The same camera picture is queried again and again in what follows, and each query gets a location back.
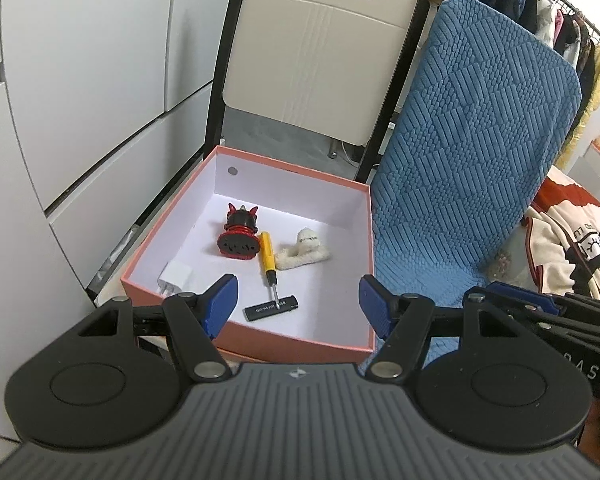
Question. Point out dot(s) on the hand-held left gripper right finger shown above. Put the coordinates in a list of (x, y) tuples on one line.
[(377, 307)]

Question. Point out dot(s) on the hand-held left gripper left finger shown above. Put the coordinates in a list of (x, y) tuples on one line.
[(220, 305)]

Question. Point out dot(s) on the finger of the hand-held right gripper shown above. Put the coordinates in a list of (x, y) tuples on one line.
[(530, 317), (522, 296)]

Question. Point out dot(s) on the pink cardboard box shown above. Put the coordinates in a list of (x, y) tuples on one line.
[(330, 320)]

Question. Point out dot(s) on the black stick-shaped device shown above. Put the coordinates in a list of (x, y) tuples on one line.
[(270, 308)]

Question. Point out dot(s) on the white charger plug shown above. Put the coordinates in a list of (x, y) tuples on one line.
[(176, 276)]

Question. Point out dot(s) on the red and black toy figure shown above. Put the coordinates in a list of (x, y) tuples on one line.
[(237, 240)]

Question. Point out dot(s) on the yellow screwdriver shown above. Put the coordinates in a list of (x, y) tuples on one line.
[(267, 255)]

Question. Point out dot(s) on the floral bedsheet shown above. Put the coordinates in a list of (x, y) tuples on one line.
[(510, 262)]

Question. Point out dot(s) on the red cream black printed blanket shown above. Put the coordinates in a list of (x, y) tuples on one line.
[(575, 230)]

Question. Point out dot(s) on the white plush toy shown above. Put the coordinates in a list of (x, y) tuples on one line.
[(302, 255)]

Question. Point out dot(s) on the blue textured chair cover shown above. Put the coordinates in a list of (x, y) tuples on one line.
[(480, 135)]

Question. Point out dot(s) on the beige folding chair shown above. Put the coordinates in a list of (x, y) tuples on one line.
[(320, 60)]

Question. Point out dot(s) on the white wardrobe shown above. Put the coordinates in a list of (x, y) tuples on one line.
[(80, 85)]

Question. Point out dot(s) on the row of hanging clothes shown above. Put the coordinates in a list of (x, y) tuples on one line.
[(530, 5)]

